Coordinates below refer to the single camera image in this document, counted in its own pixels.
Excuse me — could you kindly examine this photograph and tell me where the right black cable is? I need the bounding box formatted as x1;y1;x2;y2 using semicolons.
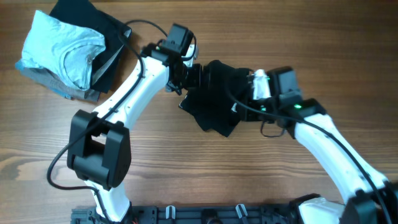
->
223;86;394;224

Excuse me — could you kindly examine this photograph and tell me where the black folded garment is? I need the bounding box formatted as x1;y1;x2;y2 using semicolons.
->
50;0;131;93

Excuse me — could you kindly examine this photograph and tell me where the light blue folded t-shirt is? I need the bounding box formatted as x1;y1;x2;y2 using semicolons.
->
21;11;106;91

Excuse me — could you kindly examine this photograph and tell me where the grey folded garment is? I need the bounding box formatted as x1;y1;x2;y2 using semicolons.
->
15;61;100;102

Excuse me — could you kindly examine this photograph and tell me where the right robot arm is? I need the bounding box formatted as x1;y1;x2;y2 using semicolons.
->
236;67;397;223

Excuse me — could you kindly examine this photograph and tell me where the left black cable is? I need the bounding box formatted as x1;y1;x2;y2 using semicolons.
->
46;19;198;223

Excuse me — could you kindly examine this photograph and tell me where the black polo shirt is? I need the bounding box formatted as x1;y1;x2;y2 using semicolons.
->
178;60;251;138

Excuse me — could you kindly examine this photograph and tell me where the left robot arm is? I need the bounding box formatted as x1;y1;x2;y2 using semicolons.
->
67;24;197;223

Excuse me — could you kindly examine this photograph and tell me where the black cable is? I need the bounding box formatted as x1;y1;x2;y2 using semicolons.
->
46;19;198;223
223;86;394;224

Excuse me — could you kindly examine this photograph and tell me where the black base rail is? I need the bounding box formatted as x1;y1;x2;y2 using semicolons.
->
70;203;299;224

